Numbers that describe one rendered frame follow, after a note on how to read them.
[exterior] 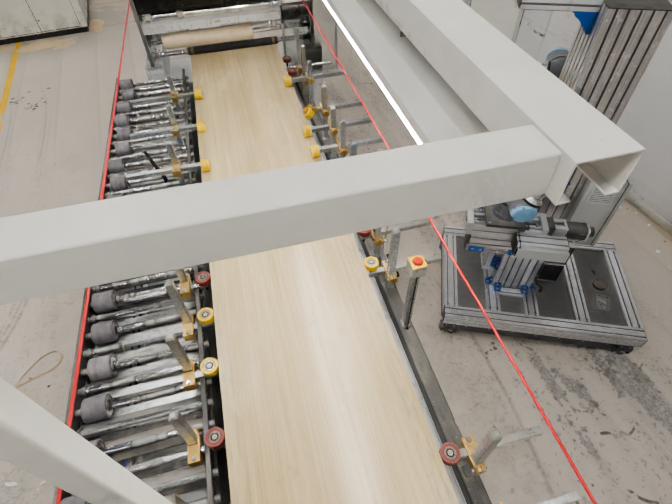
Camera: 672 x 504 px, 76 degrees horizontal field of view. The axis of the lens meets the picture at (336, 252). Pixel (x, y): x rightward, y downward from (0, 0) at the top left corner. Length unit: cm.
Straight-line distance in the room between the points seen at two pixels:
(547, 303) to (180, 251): 306
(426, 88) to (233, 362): 164
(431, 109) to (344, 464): 148
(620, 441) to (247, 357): 226
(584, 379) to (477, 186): 299
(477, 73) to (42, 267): 46
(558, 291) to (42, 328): 369
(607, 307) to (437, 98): 293
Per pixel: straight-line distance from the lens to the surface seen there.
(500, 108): 51
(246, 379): 202
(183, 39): 447
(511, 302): 322
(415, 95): 68
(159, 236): 36
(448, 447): 191
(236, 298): 225
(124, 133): 376
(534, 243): 255
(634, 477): 321
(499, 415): 303
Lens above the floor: 269
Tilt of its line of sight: 49 degrees down
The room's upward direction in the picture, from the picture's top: 2 degrees counter-clockwise
